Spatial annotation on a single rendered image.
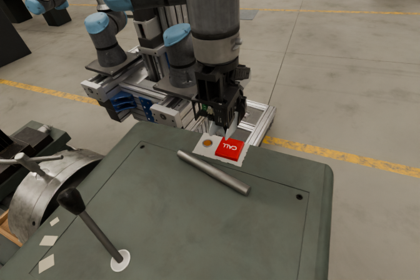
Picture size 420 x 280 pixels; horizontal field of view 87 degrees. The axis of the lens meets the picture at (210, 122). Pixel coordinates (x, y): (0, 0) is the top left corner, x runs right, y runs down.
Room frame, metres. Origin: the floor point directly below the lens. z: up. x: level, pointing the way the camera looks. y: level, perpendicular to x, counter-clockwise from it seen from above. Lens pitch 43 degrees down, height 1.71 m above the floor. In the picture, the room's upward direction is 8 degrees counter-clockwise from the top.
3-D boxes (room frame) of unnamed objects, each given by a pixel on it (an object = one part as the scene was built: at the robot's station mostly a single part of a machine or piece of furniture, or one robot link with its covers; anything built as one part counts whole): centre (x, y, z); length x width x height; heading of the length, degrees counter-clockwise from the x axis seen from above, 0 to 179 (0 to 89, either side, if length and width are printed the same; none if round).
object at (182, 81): (0.89, 0.08, 1.21); 0.15 x 0.15 x 0.10
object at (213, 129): (0.35, -0.01, 1.36); 0.06 x 0.03 x 0.09; 150
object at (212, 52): (0.34, -0.03, 1.55); 0.08 x 0.08 x 0.05
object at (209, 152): (0.37, -0.02, 1.23); 0.13 x 0.08 x 0.06; 61
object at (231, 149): (0.37, -0.04, 1.26); 0.06 x 0.06 x 0.02; 61
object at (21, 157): (0.38, 0.47, 1.26); 0.02 x 0.02 x 0.12
